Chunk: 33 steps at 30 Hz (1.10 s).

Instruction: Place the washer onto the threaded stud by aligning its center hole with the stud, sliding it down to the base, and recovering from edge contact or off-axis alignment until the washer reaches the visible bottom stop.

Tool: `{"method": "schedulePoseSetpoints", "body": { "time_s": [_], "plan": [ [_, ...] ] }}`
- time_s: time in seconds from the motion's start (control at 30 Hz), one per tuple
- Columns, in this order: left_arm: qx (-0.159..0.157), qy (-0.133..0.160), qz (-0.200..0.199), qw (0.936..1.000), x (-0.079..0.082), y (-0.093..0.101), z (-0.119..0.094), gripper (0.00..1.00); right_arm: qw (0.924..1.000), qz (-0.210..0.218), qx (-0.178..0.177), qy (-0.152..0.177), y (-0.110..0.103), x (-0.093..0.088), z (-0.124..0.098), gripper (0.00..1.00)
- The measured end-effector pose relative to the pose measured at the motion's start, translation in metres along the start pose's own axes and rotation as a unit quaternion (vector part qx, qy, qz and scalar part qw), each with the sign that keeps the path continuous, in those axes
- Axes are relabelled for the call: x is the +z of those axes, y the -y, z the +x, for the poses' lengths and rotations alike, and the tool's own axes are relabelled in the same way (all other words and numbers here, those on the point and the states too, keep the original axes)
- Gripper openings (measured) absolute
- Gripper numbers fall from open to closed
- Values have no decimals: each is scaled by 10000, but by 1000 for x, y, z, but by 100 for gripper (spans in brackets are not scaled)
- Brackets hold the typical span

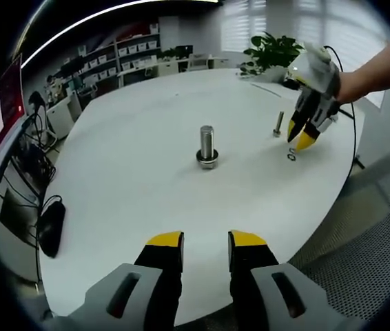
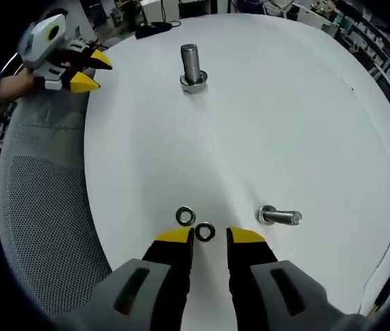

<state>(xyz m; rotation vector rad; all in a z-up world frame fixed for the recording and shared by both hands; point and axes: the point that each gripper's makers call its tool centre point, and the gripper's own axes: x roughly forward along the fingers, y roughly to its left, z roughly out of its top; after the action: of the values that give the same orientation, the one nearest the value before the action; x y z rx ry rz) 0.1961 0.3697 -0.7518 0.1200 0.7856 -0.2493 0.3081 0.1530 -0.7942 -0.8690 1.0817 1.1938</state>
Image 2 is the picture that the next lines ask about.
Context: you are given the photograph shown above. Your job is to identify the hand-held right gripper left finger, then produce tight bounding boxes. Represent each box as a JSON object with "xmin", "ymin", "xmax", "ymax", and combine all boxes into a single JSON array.
[{"xmin": 74, "ymin": 226, "xmax": 196, "ymax": 331}]

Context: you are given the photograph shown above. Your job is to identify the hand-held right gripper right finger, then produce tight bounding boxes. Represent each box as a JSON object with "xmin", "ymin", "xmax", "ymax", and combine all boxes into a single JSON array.
[{"xmin": 225, "ymin": 226, "xmax": 365, "ymax": 331}]

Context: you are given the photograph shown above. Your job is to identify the thin threaded steel stud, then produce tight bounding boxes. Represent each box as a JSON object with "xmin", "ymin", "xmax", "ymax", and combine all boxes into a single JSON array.
[{"xmin": 257, "ymin": 205, "xmax": 303, "ymax": 228}]

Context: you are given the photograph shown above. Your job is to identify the thick threaded steel stud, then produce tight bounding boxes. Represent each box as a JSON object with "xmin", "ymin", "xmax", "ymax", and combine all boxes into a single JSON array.
[{"xmin": 180, "ymin": 43, "xmax": 209, "ymax": 94}]

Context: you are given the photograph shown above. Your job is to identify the black power strip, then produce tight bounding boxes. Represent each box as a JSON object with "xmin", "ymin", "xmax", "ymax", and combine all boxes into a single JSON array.
[{"xmin": 135, "ymin": 21, "xmax": 182, "ymax": 40}]

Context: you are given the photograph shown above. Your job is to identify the grey mesh office chair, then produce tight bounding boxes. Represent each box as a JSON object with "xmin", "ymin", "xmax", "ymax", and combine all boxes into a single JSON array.
[{"xmin": 0, "ymin": 91, "xmax": 127, "ymax": 318}]

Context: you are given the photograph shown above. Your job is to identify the shelving with white bins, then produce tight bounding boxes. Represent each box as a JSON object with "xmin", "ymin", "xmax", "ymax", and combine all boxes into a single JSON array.
[{"xmin": 332, "ymin": 6, "xmax": 390, "ymax": 139}]

